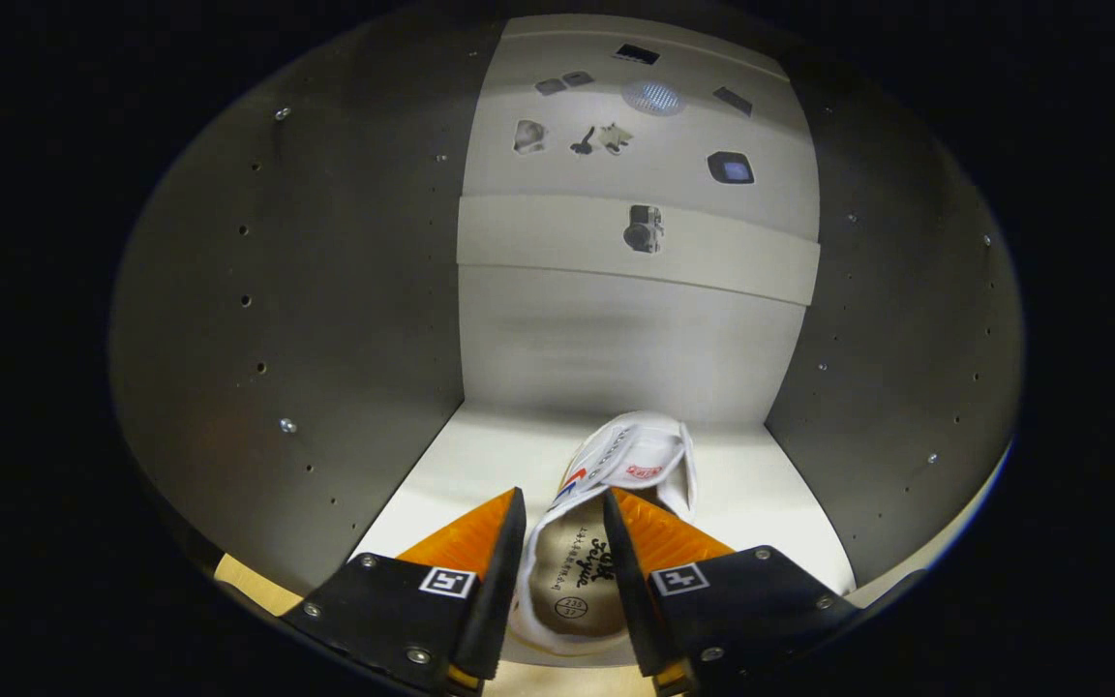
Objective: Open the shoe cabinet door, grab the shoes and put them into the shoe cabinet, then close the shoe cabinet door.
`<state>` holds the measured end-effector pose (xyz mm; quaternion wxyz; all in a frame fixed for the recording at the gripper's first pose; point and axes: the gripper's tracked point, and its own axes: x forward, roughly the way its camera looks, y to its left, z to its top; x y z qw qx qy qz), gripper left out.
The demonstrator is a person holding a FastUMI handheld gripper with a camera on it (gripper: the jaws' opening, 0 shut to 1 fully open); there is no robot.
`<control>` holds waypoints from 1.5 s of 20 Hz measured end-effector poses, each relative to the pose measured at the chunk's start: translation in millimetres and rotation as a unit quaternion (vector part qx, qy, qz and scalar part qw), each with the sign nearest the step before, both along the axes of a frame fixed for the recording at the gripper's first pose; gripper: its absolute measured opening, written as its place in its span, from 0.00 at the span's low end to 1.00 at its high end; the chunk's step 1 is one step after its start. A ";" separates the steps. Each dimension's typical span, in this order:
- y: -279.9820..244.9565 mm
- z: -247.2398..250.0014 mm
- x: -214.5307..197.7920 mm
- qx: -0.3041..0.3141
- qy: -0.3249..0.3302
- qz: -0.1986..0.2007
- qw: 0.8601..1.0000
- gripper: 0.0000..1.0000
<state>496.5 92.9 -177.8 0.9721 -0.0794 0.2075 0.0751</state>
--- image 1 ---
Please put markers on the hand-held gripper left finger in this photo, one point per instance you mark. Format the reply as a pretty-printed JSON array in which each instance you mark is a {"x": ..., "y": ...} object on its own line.
[{"x": 499, "y": 600}]

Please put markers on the white canvas shoe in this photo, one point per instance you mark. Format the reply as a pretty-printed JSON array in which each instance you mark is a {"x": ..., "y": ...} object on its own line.
[{"x": 635, "y": 455}]

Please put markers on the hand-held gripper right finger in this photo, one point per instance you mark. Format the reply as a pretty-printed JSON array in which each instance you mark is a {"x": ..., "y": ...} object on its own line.
[{"x": 630, "y": 600}]

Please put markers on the dark grey shoe cabinet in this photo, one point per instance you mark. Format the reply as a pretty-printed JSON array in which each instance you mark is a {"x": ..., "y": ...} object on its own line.
[{"x": 325, "y": 290}]

